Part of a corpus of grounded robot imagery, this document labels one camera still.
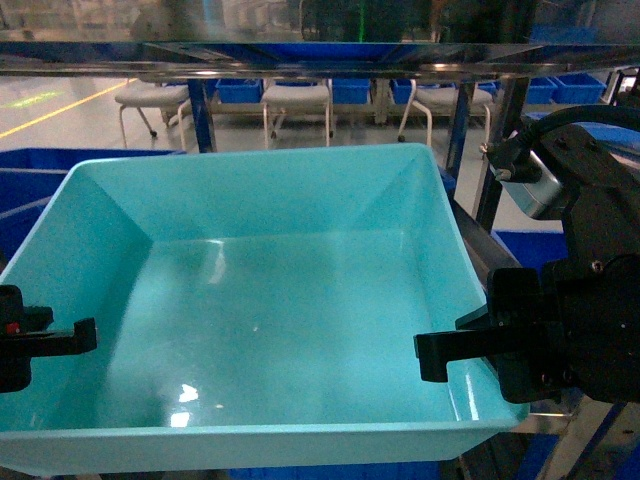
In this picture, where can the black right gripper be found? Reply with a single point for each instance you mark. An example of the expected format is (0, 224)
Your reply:
(573, 324)

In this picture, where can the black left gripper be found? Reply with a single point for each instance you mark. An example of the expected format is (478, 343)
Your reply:
(18, 323)

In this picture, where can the teal plastic bin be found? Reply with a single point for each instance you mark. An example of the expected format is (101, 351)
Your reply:
(253, 309)

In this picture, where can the steel upper shelf beam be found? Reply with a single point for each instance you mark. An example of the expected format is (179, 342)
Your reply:
(204, 60)

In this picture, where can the white chair left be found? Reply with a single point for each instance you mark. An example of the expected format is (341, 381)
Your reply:
(143, 95)

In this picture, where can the white chair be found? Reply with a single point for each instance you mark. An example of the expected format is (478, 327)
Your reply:
(281, 99)
(143, 95)
(427, 99)

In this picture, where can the white chair right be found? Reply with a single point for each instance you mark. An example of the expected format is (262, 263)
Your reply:
(427, 99)

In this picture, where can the white chair middle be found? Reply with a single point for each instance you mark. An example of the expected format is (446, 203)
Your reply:
(281, 99)

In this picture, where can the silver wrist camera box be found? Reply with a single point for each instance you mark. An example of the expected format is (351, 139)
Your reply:
(544, 199)

